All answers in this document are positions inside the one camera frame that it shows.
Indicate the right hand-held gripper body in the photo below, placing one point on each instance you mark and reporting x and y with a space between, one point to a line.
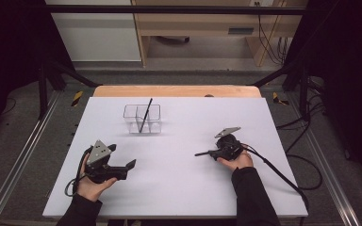
229 147

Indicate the black frame crossbar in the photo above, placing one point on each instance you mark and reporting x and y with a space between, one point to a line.
169 9

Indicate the aluminium floor rail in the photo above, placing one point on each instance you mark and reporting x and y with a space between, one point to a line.
326 163
19 157

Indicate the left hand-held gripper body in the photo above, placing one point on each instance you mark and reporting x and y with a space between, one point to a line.
99 153

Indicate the white cabinet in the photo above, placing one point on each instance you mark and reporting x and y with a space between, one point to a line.
97 37

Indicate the person's left hand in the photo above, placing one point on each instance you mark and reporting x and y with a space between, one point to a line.
89 188

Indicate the yellow black tape marker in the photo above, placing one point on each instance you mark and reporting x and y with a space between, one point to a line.
278 99
77 98

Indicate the person's right hand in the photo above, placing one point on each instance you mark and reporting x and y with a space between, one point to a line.
240 162

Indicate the clear acrylic organizer box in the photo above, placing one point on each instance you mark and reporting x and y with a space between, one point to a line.
154 124

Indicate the black curtain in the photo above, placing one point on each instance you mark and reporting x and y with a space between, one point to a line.
9 47
348 62

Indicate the wooden desk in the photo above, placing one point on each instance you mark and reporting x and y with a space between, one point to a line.
201 23

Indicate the black frame post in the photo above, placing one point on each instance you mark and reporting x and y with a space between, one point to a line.
43 91
304 91

